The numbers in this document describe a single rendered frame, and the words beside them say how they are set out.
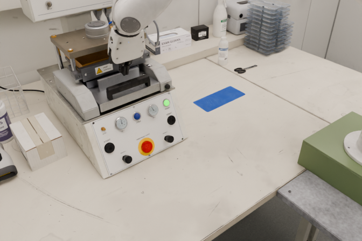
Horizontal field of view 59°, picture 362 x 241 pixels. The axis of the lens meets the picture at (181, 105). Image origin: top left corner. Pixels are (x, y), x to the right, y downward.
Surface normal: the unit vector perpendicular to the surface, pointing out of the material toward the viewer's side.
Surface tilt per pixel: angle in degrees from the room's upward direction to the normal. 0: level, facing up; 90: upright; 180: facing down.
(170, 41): 87
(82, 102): 41
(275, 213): 0
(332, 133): 2
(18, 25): 90
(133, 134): 65
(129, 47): 110
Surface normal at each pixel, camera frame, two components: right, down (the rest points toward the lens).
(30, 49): 0.58, 0.43
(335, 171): -0.81, 0.33
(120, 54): 0.52, 0.70
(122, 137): 0.54, 0.04
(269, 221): -0.02, -0.84
